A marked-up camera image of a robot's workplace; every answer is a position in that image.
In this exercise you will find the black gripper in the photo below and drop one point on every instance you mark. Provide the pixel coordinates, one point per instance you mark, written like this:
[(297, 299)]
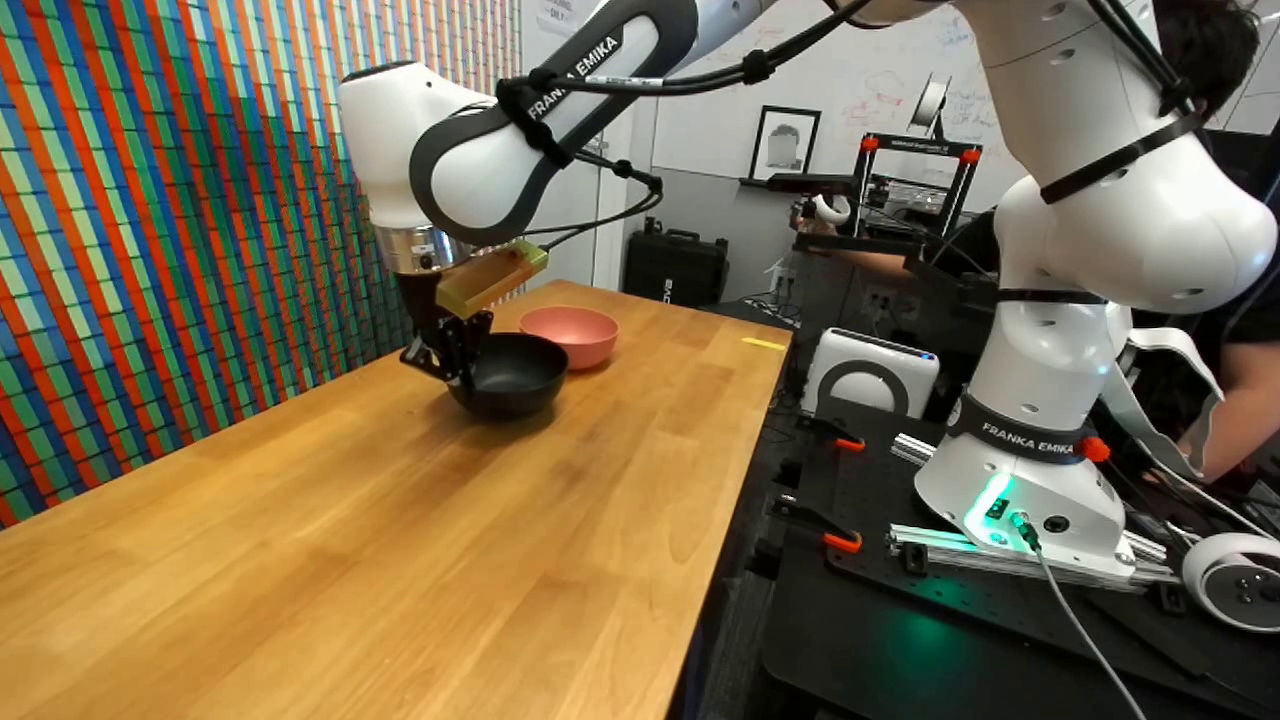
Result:
[(431, 311)]

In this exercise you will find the black bowl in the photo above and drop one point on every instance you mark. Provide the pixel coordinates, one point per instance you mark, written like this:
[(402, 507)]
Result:
[(515, 376)]

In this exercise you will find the person forearm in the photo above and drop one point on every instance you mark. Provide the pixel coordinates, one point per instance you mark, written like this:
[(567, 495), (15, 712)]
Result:
[(1247, 415)]

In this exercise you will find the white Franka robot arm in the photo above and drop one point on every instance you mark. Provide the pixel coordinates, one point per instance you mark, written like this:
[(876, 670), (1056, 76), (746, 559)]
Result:
[(1134, 225)]

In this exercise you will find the light red bowl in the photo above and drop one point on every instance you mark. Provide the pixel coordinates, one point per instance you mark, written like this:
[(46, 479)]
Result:
[(576, 334)]

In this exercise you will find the black carry case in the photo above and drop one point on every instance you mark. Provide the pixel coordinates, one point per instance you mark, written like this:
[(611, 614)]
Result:
[(672, 264)]

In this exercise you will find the framed portrait picture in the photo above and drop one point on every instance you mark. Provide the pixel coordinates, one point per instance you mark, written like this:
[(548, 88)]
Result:
[(787, 141)]

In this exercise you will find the orange black clamp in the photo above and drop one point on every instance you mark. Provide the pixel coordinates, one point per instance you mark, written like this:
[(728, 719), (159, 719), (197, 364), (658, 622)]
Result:
[(848, 445), (842, 540)]

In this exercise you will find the white rounded box device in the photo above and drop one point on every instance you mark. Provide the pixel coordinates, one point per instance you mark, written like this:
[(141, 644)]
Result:
[(870, 372)]

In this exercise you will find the dark printer desk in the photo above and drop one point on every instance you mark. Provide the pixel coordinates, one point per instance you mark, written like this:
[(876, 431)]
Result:
[(881, 313)]

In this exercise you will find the black orange 3D printer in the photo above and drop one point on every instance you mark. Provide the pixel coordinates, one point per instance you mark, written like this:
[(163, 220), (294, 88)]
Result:
[(916, 201)]

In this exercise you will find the filament spool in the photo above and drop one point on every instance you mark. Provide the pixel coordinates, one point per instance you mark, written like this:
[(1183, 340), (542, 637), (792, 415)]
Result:
[(931, 105)]

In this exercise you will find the white round device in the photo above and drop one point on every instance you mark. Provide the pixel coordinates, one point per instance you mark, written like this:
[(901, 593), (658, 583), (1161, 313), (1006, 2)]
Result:
[(1232, 583)]

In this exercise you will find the tan wrist camera mount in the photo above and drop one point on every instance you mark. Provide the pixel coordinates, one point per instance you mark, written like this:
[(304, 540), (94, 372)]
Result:
[(488, 278)]

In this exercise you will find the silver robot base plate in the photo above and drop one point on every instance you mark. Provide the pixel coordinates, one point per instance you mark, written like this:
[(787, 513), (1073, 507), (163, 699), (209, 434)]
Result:
[(960, 544)]

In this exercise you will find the black robot mount table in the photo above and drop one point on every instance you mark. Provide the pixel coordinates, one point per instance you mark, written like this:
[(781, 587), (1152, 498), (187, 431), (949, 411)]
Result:
[(935, 640)]

